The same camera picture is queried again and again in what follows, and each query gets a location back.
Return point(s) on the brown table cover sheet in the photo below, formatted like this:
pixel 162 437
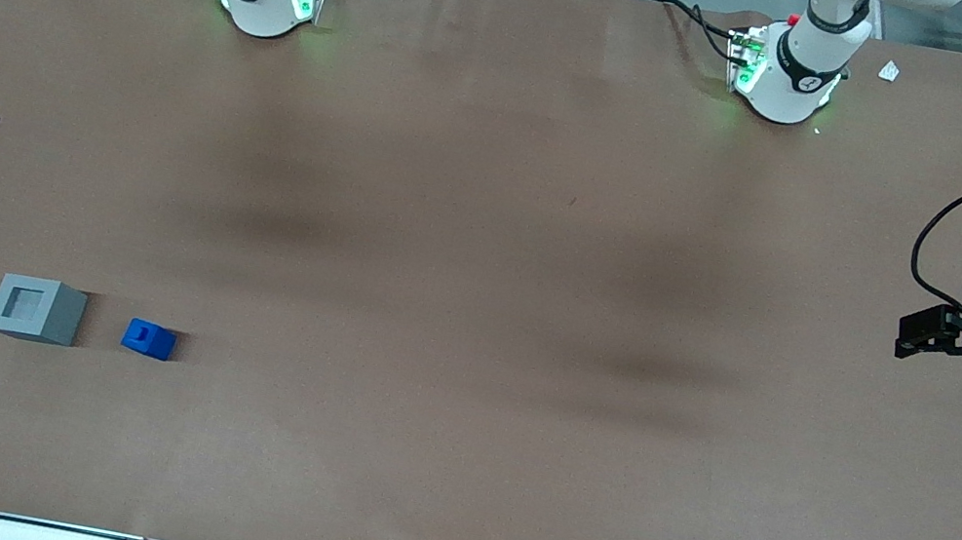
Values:
pixel 474 308

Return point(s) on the small white paper scrap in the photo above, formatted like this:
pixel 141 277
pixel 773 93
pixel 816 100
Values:
pixel 889 71

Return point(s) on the gray square base block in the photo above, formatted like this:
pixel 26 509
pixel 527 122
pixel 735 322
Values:
pixel 53 313

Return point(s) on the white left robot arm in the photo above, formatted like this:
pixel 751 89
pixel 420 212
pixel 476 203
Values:
pixel 797 78

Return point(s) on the blue plastic part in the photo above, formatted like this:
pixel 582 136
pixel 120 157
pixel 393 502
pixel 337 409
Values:
pixel 149 339

